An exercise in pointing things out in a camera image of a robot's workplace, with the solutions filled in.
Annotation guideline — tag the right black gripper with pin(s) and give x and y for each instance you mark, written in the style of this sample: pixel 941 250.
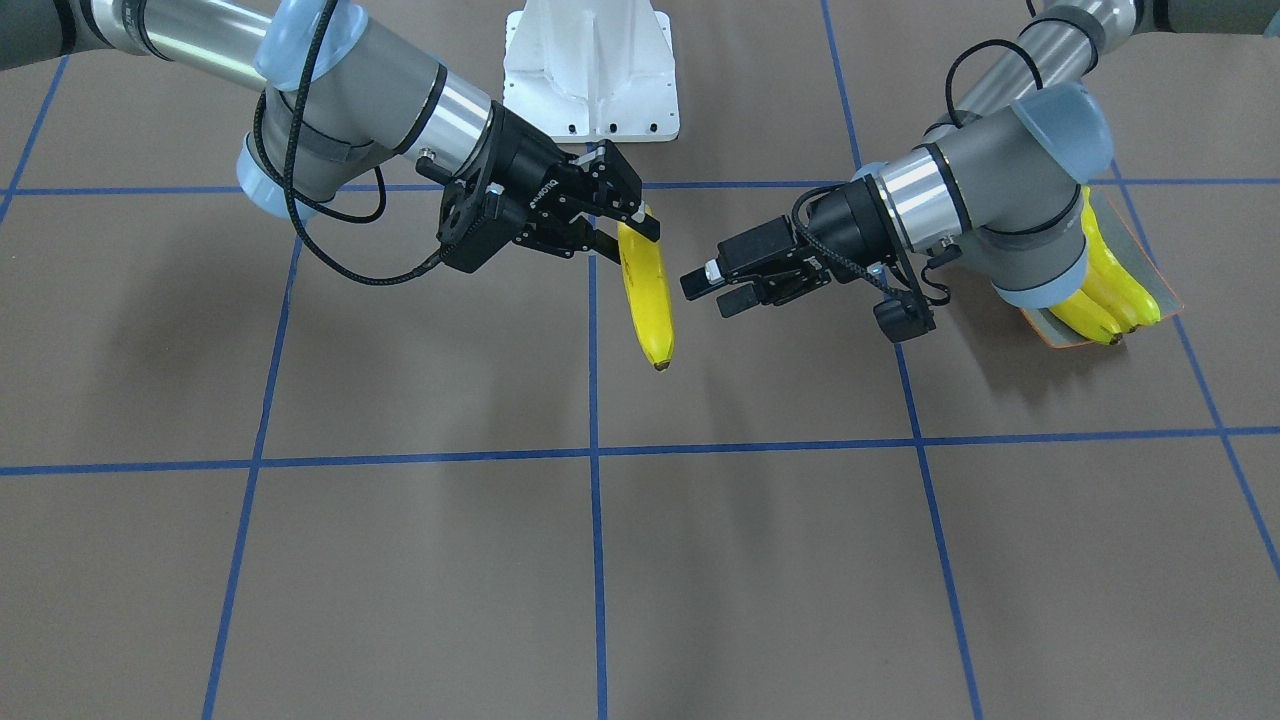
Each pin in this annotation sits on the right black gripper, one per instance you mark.
pixel 527 172

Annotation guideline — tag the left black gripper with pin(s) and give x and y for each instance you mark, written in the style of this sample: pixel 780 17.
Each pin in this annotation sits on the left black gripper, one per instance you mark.
pixel 838 227

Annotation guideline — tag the yellow banana dark tip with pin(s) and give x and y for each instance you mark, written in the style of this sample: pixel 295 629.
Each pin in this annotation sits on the yellow banana dark tip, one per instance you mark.
pixel 1102 292

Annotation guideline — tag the bright yellow banana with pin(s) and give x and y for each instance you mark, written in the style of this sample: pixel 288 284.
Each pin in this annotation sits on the bright yellow banana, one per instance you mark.
pixel 1103 259

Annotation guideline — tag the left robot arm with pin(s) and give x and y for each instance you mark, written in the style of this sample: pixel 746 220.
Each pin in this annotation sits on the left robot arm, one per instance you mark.
pixel 997 181

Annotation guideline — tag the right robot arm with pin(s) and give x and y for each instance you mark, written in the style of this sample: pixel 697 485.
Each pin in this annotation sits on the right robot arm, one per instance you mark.
pixel 340 94

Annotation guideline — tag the grey square plate orange rim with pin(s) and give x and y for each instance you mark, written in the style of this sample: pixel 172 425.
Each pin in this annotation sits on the grey square plate orange rim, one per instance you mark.
pixel 1124 243

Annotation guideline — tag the brown table mat blue grid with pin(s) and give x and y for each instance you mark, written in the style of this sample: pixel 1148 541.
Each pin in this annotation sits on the brown table mat blue grid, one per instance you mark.
pixel 236 485

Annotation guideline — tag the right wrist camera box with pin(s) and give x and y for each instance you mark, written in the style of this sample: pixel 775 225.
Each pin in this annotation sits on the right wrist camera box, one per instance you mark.
pixel 476 221

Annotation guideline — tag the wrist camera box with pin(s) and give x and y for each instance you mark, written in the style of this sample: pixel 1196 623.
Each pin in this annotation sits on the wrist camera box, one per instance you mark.
pixel 907 314
pixel 476 221

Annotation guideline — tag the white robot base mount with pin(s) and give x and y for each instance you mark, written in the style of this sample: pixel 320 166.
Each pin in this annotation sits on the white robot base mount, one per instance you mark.
pixel 588 71

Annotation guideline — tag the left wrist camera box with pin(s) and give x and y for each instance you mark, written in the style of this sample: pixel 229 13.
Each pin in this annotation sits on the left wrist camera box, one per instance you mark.
pixel 907 314

